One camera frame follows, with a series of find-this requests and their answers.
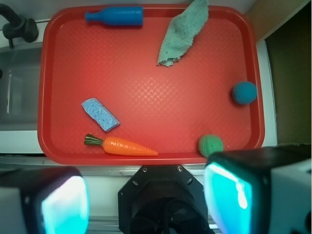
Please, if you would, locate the green ball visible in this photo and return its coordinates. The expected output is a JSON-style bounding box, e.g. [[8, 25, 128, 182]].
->
[[198, 135, 224, 157]]

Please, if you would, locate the grey toy sink basin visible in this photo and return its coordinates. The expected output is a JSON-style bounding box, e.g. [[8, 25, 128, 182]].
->
[[0, 47, 41, 131]]

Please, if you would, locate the blue sponge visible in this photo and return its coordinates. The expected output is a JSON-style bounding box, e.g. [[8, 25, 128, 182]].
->
[[81, 98, 120, 132]]

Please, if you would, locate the orange toy carrot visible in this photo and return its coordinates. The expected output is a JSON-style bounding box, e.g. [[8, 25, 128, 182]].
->
[[84, 134, 158, 156]]

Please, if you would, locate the blue toy bottle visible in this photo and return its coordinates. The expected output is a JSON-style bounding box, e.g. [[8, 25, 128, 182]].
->
[[85, 6, 143, 26]]

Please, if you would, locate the brown cardboard panel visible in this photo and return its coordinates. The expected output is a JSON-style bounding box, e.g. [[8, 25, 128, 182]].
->
[[245, 0, 312, 145]]

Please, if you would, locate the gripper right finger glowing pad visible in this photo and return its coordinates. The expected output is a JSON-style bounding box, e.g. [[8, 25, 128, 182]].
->
[[203, 145, 312, 234]]

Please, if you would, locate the grey toy faucet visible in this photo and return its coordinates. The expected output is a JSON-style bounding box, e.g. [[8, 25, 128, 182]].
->
[[0, 3, 39, 49]]

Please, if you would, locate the blue ball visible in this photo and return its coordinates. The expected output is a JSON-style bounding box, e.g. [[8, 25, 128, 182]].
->
[[232, 81, 257, 105]]

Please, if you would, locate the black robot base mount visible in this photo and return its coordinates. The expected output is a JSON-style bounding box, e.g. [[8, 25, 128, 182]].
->
[[118, 165, 214, 234]]

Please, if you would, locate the green knitted cloth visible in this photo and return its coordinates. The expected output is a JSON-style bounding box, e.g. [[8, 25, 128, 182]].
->
[[156, 0, 209, 67]]

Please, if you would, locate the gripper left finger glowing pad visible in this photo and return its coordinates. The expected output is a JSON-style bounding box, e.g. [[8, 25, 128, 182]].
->
[[0, 167, 90, 234]]

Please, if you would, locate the red plastic tray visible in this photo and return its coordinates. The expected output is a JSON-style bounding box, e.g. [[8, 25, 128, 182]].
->
[[38, 5, 265, 165]]

